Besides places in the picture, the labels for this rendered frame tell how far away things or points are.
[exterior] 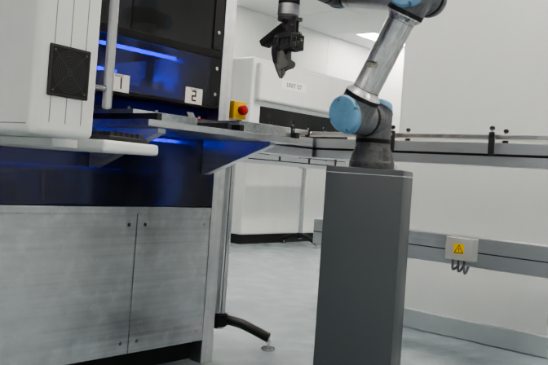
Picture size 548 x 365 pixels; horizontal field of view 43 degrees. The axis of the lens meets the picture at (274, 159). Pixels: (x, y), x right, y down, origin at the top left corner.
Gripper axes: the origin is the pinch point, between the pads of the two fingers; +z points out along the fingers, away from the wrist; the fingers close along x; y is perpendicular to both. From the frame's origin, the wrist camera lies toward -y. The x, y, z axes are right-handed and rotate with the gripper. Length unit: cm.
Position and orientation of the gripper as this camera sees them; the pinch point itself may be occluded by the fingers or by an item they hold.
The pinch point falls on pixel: (279, 74)
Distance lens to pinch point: 245.7
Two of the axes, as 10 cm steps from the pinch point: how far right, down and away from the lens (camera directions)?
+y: 7.5, 0.4, -6.6
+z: -0.7, 10.0, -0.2
